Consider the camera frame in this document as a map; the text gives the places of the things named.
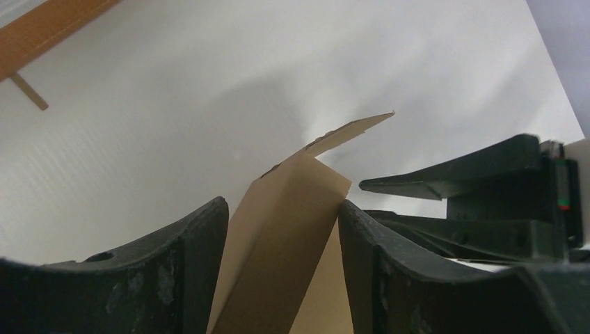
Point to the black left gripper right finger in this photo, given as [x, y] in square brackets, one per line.
[397, 286]

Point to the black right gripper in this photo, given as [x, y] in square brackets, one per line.
[515, 201]

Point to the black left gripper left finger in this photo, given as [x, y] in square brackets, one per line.
[163, 282]

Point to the orange wooden shelf rack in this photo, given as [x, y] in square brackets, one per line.
[37, 31]

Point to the brown cardboard box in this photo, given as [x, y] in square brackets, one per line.
[277, 235]

